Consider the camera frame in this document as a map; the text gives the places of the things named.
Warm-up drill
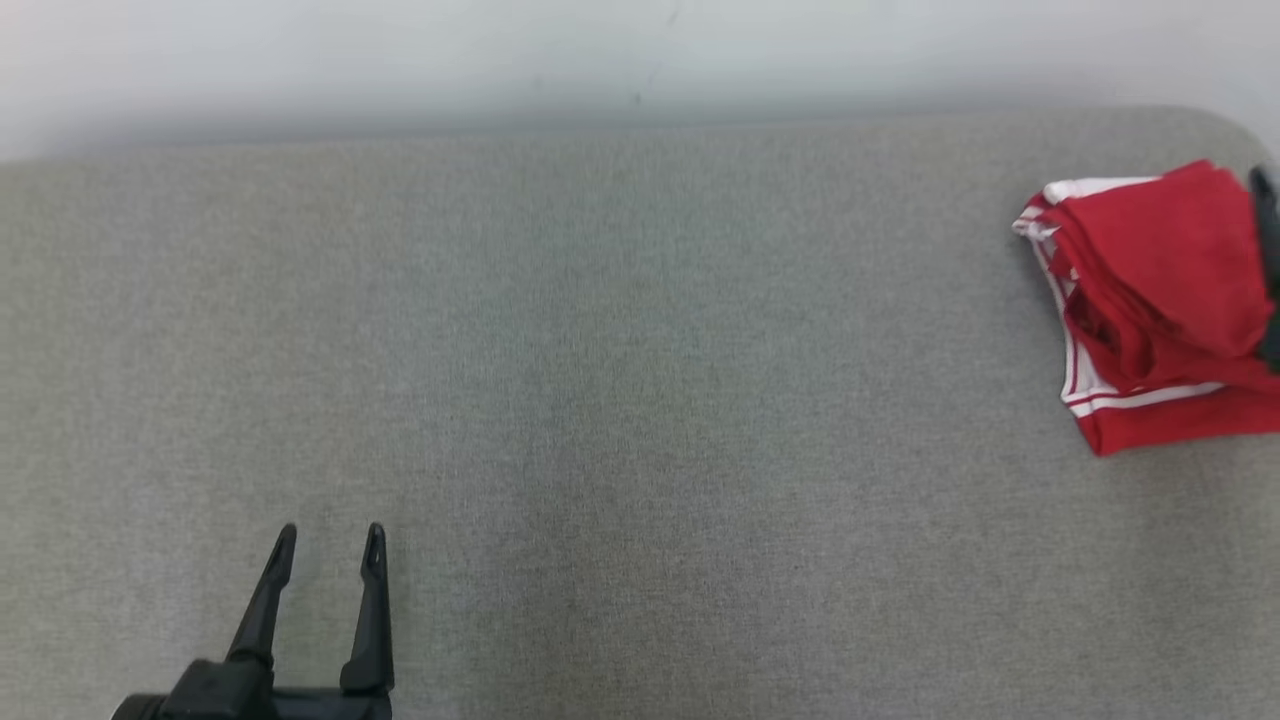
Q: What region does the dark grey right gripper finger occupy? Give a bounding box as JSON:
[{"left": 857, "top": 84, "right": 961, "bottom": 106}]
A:
[{"left": 1248, "top": 165, "right": 1280, "bottom": 371}]

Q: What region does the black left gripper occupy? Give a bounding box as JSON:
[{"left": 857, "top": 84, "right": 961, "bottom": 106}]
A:
[{"left": 110, "top": 522, "right": 395, "bottom": 720}]

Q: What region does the red jersey with white sleeves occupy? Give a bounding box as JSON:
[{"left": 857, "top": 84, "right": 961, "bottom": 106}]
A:
[{"left": 1012, "top": 178, "right": 1280, "bottom": 457}]

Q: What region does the grey fabric sofa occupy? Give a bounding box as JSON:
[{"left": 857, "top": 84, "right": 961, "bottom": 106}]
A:
[{"left": 0, "top": 105, "right": 1280, "bottom": 720}]

